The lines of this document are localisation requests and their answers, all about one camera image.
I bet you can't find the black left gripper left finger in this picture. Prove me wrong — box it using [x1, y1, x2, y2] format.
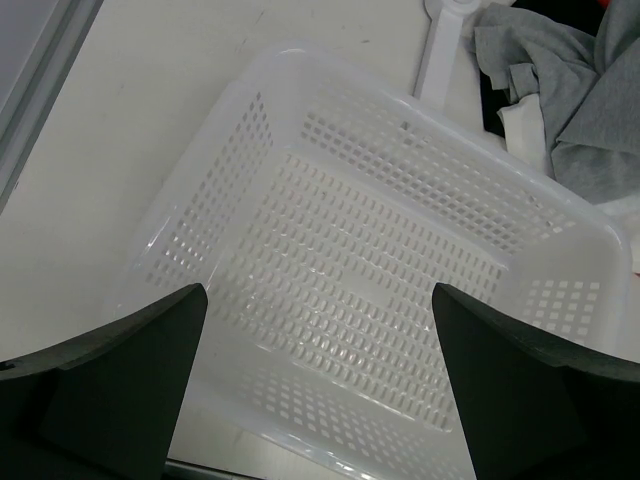
[1, 283, 208, 479]

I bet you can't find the grey tank top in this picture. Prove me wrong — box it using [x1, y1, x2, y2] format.
[472, 1, 639, 205]

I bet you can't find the black tank top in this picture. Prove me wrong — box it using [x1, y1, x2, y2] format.
[479, 0, 609, 138]

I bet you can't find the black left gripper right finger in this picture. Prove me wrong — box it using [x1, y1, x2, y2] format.
[432, 283, 639, 479]

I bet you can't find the white plastic perforated basket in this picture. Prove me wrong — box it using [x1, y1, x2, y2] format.
[105, 42, 631, 479]

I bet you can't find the white rack base foot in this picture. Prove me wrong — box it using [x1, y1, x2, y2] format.
[413, 0, 481, 111]

